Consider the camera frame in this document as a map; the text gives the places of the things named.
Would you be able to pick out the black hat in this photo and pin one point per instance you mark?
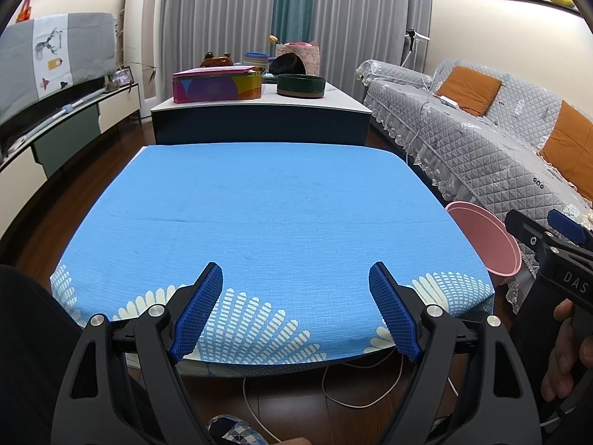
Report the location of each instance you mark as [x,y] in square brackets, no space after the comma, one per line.
[287,65]

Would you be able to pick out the grey quilted sofa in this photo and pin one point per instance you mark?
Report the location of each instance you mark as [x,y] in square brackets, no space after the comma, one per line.
[486,157]

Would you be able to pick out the brown teapot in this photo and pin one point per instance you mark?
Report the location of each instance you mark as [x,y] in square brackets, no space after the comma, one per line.
[217,61]

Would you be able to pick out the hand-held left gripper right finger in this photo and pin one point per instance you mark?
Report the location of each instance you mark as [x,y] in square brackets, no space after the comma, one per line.
[394,315]

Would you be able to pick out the white standing air conditioner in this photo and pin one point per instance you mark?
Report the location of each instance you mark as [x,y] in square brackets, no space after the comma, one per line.
[143,9]

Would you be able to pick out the colourful tin box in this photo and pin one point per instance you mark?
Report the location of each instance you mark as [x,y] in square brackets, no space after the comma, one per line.
[217,88]

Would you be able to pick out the stack of coloured bowls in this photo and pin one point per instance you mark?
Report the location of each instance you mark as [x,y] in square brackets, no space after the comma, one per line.
[255,60]

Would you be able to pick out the blue checked slipper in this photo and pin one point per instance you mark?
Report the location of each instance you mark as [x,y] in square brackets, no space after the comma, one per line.
[229,430]

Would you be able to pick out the person's leg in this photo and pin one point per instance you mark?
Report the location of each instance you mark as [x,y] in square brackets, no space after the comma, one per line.
[28,357]
[528,333]

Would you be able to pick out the white top coffee table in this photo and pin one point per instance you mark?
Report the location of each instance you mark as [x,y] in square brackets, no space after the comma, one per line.
[259,123]

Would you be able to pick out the person's right hand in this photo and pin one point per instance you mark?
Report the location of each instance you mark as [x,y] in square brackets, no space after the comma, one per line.
[563,361]

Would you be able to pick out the person's left leg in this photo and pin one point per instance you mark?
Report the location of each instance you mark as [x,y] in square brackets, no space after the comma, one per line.
[28,357]

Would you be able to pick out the white power strip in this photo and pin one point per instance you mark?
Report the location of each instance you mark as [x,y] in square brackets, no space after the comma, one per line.
[448,100]

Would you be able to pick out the television cabinet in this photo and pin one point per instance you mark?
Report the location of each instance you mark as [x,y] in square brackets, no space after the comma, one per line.
[60,139]

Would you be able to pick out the dark green round tin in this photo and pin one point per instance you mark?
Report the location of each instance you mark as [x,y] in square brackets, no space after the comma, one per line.
[301,85]

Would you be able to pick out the pink lace basket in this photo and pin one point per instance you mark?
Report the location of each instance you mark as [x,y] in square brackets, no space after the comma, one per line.
[310,58]

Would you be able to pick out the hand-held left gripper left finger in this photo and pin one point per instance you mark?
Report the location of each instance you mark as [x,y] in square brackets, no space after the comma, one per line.
[199,315]

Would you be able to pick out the white blue rod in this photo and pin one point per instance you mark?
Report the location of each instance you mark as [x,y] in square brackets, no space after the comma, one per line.
[68,107]

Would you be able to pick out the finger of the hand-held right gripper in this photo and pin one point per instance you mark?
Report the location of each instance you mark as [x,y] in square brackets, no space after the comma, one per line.
[563,223]
[528,234]

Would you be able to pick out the orange cushion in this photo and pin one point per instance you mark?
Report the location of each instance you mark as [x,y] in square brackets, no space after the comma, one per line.
[572,143]
[470,88]

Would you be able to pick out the small photo frame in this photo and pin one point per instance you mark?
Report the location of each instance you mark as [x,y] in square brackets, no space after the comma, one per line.
[123,76]

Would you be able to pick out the teal curtain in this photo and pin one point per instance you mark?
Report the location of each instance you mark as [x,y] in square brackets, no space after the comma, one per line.
[294,0]

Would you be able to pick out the pink plastic bucket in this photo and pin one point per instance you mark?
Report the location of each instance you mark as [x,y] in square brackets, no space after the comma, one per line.
[482,236]

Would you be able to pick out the grey curtain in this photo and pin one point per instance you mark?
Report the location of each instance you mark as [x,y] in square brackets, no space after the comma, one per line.
[217,9]
[366,9]

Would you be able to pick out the person's right leg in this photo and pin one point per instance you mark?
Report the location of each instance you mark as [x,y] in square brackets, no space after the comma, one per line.
[528,333]

